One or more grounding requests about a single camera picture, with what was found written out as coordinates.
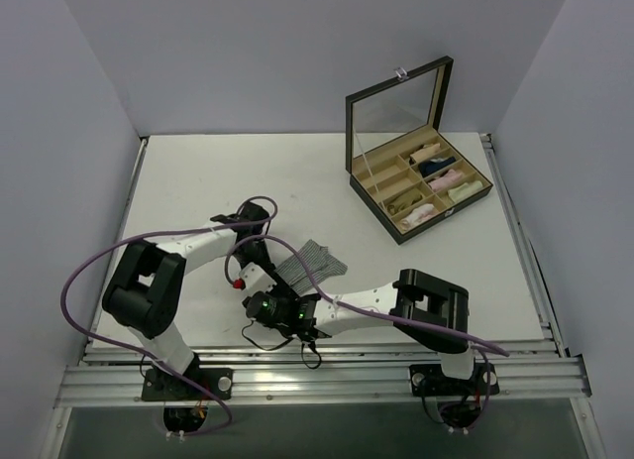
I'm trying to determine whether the pale green rolled underwear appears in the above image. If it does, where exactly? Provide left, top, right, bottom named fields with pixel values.
left=447, top=180, right=483, bottom=203

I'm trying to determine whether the tan rolled underwear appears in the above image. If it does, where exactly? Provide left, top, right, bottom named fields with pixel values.
left=386, top=188, right=424, bottom=215

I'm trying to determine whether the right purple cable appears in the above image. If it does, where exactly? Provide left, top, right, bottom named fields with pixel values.
left=225, top=235, right=511, bottom=430

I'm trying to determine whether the light pink rolled underwear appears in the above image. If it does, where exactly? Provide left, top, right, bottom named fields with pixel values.
left=398, top=203, right=437, bottom=231

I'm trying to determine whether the black compartment storage box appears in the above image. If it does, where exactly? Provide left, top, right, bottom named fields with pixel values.
left=345, top=56, right=492, bottom=245

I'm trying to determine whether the aluminium mounting rail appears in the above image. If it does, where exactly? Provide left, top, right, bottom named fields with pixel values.
left=55, top=341, right=591, bottom=407

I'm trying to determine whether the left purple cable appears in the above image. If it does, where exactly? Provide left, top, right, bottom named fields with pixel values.
left=58, top=195, right=278, bottom=438

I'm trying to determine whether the grey striped underwear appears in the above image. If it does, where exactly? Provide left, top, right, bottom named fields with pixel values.
left=276, top=240, right=348, bottom=295

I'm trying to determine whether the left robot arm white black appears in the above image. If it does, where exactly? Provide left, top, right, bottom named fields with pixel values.
left=102, top=199, right=274, bottom=399

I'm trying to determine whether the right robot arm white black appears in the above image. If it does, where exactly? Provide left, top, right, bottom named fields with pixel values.
left=234, top=263, right=476, bottom=393

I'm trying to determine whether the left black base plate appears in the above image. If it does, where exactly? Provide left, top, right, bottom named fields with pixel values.
left=141, top=367, right=234, bottom=402

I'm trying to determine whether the beige rolled underwear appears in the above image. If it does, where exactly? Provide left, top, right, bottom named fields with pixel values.
left=409, top=143, right=441, bottom=165

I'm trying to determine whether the navy rolled underwear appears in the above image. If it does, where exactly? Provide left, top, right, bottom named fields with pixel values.
left=418, top=157, right=457, bottom=177

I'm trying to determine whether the purple cable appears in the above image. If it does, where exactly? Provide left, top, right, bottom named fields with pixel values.
left=58, top=195, right=278, bottom=438
left=225, top=235, right=511, bottom=430

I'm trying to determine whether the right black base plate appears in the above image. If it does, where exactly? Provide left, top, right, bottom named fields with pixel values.
left=409, top=363, right=500, bottom=398

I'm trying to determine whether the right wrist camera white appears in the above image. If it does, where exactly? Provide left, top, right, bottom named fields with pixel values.
left=233, top=263, right=276, bottom=296

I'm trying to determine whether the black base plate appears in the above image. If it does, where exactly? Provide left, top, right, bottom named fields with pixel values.
left=409, top=363, right=500, bottom=398
left=141, top=367, right=234, bottom=402

